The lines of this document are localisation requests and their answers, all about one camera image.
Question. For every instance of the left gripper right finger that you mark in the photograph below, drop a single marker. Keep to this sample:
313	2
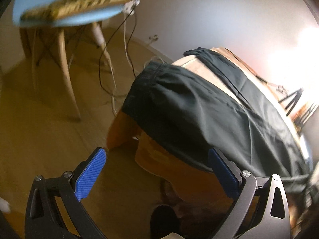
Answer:
260	208

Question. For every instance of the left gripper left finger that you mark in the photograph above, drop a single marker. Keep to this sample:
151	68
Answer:
43	218

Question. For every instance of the dark green pants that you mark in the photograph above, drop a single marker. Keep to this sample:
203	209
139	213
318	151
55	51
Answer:
188	116

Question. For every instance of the black tripod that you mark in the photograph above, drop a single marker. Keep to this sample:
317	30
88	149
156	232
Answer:
297	109

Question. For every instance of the patterned cloth on chair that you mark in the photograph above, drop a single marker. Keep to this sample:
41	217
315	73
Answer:
60	9

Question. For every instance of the blue round chair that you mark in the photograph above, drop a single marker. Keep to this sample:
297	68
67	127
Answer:
92	18

